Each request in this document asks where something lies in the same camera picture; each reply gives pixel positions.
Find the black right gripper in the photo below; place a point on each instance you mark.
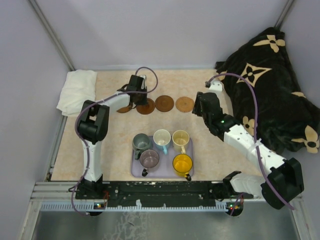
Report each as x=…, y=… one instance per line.
x=196, y=110

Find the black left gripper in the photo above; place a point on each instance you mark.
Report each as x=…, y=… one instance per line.
x=143, y=102

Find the woven rattan coaster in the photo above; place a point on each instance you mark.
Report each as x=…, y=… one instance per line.
x=184, y=104

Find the brown wooden coaster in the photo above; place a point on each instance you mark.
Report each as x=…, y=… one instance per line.
x=146, y=109

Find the dark wooden coaster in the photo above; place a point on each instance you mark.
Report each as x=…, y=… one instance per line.
x=124, y=109
x=164, y=103

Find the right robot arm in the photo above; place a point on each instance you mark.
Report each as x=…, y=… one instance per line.
x=281, y=180

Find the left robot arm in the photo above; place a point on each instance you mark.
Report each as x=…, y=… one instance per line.
x=92, y=124

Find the cream mug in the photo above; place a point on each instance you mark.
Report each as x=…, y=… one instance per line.
x=180, y=139

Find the white folded cloth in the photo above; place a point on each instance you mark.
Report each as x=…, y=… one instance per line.
x=79, y=86

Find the grey-green mug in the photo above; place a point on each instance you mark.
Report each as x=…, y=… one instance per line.
x=140, y=143

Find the black floral blanket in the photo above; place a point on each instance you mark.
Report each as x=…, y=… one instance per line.
x=266, y=97

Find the yellow mug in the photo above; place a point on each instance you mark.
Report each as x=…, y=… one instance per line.
x=182, y=165

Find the purple mug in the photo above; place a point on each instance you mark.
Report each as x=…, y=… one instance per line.
x=149, y=160

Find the lavender plastic tray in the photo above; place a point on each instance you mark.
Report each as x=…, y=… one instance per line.
x=165, y=169

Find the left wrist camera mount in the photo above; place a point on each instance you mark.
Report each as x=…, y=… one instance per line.
x=143, y=84

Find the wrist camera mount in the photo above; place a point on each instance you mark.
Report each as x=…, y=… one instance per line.
x=214, y=86
x=143, y=84

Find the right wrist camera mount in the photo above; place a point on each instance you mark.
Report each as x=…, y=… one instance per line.
x=214, y=86

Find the white mug blue handle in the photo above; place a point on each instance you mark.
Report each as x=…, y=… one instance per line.
x=162, y=139

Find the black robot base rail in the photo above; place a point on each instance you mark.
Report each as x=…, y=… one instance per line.
x=156, y=194

